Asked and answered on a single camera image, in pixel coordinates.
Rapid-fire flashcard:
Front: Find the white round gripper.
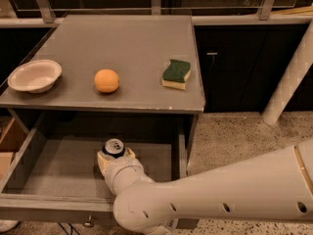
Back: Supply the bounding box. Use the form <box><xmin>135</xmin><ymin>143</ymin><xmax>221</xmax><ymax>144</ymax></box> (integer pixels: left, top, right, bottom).
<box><xmin>97</xmin><ymin>148</ymin><xmax>153</xmax><ymax>195</ymax></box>

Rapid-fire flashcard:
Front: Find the blue pepsi can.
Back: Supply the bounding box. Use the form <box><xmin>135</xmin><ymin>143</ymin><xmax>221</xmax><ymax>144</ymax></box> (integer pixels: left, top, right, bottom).
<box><xmin>103</xmin><ymin>138</ymin><xmax>125</xmax><ymax>158</ymax></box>

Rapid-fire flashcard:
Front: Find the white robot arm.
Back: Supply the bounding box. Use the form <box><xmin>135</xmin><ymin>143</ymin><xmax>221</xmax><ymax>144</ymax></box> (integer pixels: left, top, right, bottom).
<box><xmin>97</xmin><ymin>140</ymin><xmax>313</xmax><ymax>235</ymax></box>

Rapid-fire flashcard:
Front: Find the open grey top drawer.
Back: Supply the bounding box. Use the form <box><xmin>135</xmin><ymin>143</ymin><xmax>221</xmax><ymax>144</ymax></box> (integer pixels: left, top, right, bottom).
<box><xmin>0</xmin><ymin>111</ymin><xmax>202</xmax><ymax>230</ymax></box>

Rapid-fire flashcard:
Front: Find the metal drawer knob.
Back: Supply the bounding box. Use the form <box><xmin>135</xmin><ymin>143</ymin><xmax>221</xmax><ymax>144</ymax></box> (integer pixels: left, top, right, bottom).
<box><xmin>83</xmin><ymin>215</ymin><xmax>94</xmax><ymax>228</ymax></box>

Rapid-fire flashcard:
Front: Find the grey cabinet with top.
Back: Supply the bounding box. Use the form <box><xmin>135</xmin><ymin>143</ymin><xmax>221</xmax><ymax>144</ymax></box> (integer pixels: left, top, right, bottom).
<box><xmin>0</xmin><ymin>14</ymin><xmax>206</xmax><ymax>168</ymax></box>

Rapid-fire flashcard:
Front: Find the orange fruit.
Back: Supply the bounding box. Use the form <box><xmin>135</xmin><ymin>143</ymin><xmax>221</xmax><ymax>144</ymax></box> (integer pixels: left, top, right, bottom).
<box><xmin>94</xmin><ymin>69</ymin><xmax>119</xmax><ymax>93</ymax></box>

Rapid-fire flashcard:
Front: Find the green yellow sponge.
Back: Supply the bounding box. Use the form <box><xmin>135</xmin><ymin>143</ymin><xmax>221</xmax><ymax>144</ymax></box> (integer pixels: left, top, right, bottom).
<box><xmin>161</xmin><ymin>59</ymin><xmax>191</xmax><ymax>90</ymax></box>

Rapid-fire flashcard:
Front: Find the wooden box at left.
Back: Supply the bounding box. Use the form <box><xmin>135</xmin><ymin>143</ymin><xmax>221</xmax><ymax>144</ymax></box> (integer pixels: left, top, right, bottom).
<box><xmin>0</xmin><ymin>118</ymin><xmax>26</xmax><ymax>181</ymax></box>

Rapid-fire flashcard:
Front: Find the white bowl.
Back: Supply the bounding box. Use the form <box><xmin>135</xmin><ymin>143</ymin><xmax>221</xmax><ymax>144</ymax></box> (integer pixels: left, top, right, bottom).
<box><xmin>8</xmin><ymin>60</ymin><xmax>63</xmax><ymax>94</ymax></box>

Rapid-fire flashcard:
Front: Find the dark low cabinet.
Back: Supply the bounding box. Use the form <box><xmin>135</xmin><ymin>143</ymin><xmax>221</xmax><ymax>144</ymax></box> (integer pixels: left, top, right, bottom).
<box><xmin>195</xmin><ymin>23</ymin><xmax>308</xmax><ymax>113</ymax></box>

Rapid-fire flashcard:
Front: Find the white slanted support pole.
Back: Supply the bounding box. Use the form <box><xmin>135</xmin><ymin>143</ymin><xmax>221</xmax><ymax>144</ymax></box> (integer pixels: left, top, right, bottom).
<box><xmin>261</xmin><ymin>21</ymin><xmax>313</xmax><ymax>125</ymax></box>

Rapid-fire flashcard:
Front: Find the blue cable on floor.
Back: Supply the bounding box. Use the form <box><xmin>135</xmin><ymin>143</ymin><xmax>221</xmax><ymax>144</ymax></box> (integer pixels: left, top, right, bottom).
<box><xmin>58</xmin><ymin>222</ymin><xmax>82</xmax><ymax>235</ymax></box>

